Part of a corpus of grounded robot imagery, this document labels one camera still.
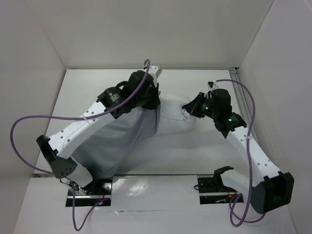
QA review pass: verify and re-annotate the white pillow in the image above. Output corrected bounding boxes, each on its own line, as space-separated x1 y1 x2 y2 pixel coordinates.
155 94 195 136

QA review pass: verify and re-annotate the grey pillowcase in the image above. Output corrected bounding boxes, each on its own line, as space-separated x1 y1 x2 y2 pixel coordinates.
72 107 160 179

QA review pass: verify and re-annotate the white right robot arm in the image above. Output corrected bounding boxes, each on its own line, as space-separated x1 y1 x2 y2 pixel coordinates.
182 89 294 215

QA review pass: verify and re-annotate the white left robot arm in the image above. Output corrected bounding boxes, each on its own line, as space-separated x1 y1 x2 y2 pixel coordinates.
36 66 161 195

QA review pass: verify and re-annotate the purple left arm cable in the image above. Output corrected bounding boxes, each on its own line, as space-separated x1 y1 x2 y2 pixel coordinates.
9 58 151 232

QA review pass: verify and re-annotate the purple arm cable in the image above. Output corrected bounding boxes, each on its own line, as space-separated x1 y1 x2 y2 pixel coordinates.
9 58 151 232
212 78 267 227

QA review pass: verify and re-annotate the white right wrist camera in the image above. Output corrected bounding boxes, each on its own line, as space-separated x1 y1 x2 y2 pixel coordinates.
207 81 219 91

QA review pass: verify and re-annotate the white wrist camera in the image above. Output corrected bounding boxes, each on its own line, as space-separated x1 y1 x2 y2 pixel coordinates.
207 81 219 91
148 66 162 86

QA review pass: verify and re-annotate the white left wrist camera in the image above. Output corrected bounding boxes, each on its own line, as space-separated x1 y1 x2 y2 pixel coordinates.
148 66 162 86

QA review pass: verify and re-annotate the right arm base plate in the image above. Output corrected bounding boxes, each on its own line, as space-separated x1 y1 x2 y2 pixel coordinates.
194 166 239 204

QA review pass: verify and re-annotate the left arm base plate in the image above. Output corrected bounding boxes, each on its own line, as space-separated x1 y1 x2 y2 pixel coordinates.
65 178 113 207

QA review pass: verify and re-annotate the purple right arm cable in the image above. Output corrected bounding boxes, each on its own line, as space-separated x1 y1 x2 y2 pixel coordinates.
212 78 267 227

